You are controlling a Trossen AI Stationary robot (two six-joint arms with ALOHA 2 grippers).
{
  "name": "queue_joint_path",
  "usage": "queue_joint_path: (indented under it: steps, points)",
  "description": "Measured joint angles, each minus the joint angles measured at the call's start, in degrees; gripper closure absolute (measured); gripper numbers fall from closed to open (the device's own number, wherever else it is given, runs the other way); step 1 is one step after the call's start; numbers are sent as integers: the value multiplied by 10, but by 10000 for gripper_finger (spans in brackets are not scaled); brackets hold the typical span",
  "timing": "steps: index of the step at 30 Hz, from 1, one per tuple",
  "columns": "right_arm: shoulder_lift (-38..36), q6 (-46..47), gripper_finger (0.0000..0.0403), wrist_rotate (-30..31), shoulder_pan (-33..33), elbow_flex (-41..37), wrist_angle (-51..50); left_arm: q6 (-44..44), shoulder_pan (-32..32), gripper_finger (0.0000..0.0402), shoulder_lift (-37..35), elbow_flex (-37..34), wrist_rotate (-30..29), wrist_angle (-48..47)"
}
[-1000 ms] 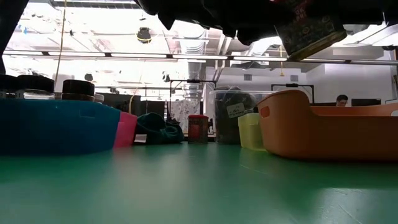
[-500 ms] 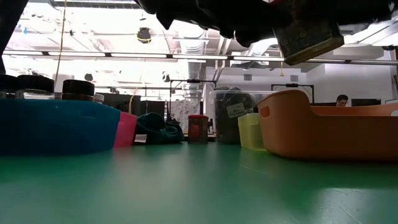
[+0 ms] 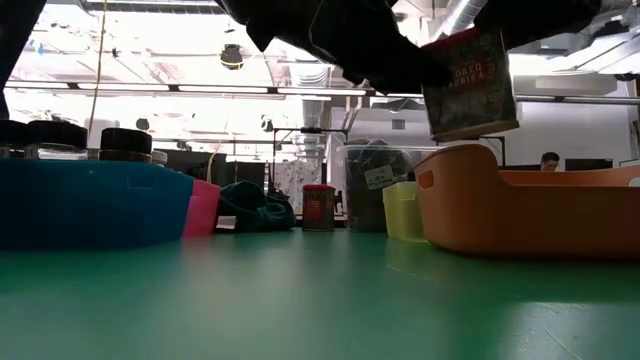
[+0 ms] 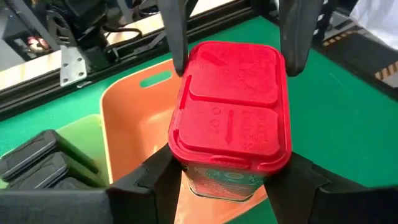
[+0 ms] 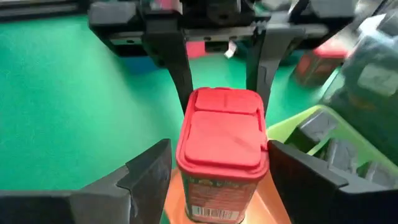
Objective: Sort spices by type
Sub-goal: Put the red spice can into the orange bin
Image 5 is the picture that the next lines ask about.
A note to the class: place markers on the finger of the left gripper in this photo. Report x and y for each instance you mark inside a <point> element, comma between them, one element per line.
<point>273,46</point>
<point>168,53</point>

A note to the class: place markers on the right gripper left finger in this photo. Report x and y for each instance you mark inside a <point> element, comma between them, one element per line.
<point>93,205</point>

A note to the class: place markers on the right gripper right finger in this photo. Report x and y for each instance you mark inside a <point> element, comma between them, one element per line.
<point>326,202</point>

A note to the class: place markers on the pink blocks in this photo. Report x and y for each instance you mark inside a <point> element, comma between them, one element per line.
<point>317,65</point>
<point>222,140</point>

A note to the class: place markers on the pink plastic bin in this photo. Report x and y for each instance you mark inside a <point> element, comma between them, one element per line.
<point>196,49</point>

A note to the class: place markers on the blue plastic bin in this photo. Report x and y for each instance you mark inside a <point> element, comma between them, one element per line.
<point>140,65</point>

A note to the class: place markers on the small white tag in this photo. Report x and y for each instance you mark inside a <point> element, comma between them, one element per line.
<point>230,49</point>

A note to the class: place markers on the orange plastic bin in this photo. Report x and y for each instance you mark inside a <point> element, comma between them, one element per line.
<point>270,205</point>

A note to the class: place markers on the yellow-green plastic bin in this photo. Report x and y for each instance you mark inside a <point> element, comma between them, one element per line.
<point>289,124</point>

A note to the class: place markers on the green table mat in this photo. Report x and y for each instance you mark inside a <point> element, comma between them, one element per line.
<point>62,109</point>

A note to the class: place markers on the clear plastic storage box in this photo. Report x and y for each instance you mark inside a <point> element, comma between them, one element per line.
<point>373,102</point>

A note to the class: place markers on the black table frame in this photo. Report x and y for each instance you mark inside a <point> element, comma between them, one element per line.
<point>37,9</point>

